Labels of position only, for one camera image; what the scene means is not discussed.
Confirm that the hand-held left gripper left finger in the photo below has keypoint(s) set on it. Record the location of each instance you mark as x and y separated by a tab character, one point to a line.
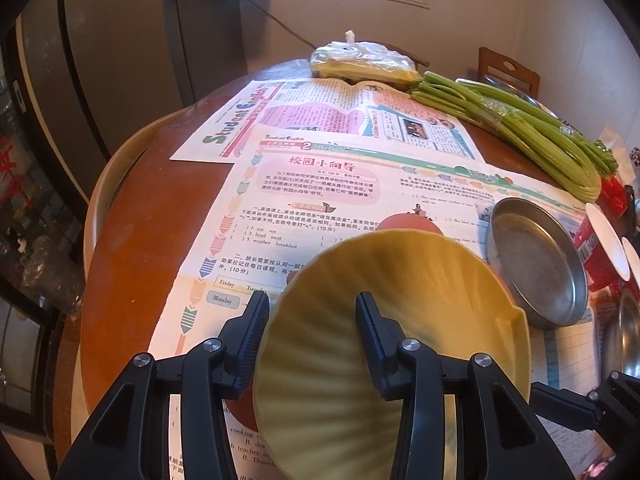
252	340

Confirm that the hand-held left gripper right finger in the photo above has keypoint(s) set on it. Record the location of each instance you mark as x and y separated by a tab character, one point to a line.
367	332

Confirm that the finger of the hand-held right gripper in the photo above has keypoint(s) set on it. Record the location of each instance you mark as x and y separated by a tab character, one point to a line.
565	405

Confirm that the yellow ribbed bowl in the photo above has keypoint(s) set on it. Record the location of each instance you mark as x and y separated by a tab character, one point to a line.
350	270

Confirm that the orange plate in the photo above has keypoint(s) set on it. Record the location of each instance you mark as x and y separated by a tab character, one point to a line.
410	223

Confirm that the round steel pan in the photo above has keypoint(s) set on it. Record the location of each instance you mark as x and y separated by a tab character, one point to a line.
535	270

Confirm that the pink printed newspaper sheet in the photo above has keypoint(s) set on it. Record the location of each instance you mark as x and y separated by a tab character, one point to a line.
300	185

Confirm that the curved wooden chair back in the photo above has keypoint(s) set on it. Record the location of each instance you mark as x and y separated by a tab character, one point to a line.
107	180

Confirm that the folded colourful newspaper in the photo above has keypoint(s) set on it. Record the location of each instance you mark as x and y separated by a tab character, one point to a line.
300	110

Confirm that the thick celery bunch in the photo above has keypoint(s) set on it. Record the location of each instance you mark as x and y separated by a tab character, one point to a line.
500	130

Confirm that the glass door cabinet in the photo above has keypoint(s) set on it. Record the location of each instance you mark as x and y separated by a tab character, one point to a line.
30	210

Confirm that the plastic bag of yellow food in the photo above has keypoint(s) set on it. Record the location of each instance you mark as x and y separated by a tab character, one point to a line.
360	62

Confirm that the white tissue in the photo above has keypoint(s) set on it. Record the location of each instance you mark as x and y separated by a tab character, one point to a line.
610	137

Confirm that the leafy celery bunch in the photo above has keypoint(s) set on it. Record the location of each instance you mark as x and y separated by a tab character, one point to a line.
525	102

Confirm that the small steel bowl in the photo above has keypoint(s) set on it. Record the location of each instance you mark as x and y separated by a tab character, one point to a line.
505	87

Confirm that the grey refrigerator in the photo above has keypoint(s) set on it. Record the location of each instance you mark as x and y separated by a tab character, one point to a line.
100	35

